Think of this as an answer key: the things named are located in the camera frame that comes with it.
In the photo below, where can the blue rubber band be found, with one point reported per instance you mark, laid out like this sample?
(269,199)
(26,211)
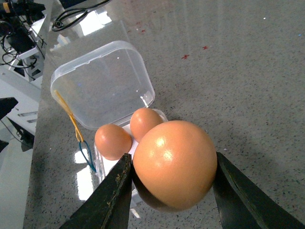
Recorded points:
(87,154)

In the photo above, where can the brown egg carried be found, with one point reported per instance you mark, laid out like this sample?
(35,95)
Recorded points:
(175,165)

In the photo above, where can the brown egg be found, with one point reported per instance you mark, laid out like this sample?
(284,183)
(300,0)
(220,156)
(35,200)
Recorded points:
(112,141)
(142,121)

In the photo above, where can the clear plastic egg box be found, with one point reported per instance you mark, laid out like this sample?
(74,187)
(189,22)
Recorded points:
(105,86)

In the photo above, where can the brown egg back left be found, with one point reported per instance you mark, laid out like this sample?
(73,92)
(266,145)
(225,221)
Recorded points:
(112,141)

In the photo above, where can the equipment rack with cables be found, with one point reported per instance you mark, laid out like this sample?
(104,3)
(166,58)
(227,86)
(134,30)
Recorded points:
(20,45)

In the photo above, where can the yellow rubber band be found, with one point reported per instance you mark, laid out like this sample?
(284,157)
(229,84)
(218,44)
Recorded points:
(66,108)

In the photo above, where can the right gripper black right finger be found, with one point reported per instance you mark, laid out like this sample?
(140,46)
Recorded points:
(243,205)

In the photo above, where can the brown egg back right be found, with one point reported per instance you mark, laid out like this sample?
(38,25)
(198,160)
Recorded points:
(142,121)

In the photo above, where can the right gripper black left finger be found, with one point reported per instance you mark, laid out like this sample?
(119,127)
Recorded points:
(109,205)

